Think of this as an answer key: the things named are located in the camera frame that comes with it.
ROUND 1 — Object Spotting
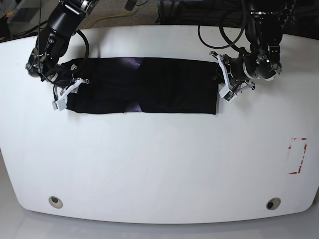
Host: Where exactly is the red tape rectangle marking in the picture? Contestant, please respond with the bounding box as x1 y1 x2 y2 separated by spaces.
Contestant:
286 137 308 175

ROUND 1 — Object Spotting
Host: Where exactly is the white wrist camera mount image-right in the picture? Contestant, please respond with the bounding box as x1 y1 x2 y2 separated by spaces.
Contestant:
209 51 256 103

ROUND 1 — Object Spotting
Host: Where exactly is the right table cable grommet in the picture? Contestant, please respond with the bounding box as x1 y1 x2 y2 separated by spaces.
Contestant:
266 198 281 211

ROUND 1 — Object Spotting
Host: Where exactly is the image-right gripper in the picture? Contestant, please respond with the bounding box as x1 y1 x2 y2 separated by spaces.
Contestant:
213 46 282 84

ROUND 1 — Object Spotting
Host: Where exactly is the yellow cable on floor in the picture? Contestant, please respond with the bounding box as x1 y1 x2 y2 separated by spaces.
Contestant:
86 9 130 29

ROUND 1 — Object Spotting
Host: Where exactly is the table cable grommet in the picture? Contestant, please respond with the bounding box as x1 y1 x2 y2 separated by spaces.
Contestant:
48 196 63 209
266 198 281 211

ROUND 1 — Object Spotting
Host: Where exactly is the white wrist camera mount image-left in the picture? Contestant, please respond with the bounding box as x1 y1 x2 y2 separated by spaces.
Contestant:
52 64 90 111

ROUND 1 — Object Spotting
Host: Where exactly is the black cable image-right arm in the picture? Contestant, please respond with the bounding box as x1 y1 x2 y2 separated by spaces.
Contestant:
198 0 262 53

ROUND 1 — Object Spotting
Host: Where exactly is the left table cable grommet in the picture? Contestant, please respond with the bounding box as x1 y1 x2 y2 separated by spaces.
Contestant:
48 196 63 209

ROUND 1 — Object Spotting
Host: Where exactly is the black printed T-shirt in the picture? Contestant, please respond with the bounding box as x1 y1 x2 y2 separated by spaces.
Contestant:
67 57 218 115

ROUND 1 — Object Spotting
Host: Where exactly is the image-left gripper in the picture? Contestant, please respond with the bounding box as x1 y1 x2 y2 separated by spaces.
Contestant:
25 53 74 86

